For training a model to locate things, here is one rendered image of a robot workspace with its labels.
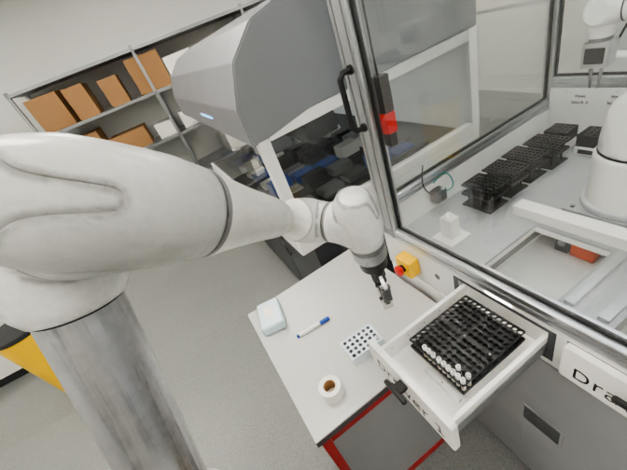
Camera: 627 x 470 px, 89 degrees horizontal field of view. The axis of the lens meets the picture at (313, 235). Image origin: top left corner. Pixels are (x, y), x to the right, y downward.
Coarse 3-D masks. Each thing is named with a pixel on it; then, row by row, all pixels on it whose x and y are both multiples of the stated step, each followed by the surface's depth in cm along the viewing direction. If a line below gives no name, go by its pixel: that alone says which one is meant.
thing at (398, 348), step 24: (456, 288) 97; (432, 312) 94; (504, 312) 88; (408, 336) 92; (528, 336) 85; (408, 360) 90; (504, 360) 82; (528, 360) 77; (432, 384) 83; (480, 384) 79; (504, 384) 75; (456, 408) 77; (480, 408) 73
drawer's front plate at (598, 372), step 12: (564, 348) 71; (576, 348) 70; (564, 360) 73; (576, 360) 70; (588, 360) 68; (600, 360) 67; (564, 372) 75; (588, 372) 69; (600, 372) 66; (612, 372) 65; (588, 384) 71; (600, 384) 68; (612, 384) 65; (624, 384) 63; (600, 396) 70; (624, 396) 64
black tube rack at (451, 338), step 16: (464, 304) 95; (480, 304) 90; (448, 320) 89; (464, 320) 87; (480, 320) 90; (496, 320) 84; (416, 336) 88; (432, 336) 87; (448, 336) 88; (464, 336) 84; (480, 336) 85; (496, 336) 81; (512, 336) 80; (448, 352) 85; (464, 352) 80; (480, 352) 82; (496, 352) 81; (464, 368) 77; (480, 368) 79
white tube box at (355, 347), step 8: (360, 328) 109; (368, 328) 110; (352, 336) 108; (360, 336) 106; (368, 336) 106; (344, 344) 107; (352, 344) 106; (360, 344) 105; (368, 344) 104; (344, 352) 107; (352, 352) 102; (360, 352) 103; (368, 352) 102; (352, 360) 100; (360, 360) 102
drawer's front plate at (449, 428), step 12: (372, 348) 87; (384, 360) 83; (384, 372) 90; (396, 372) 79; (408, 384) 76; (420, 396) 73; (432, 408) 70; (432, 420) 74; (444, 420) 67; (444, 432) 71; (456, 432) 67; (456, 444) 70
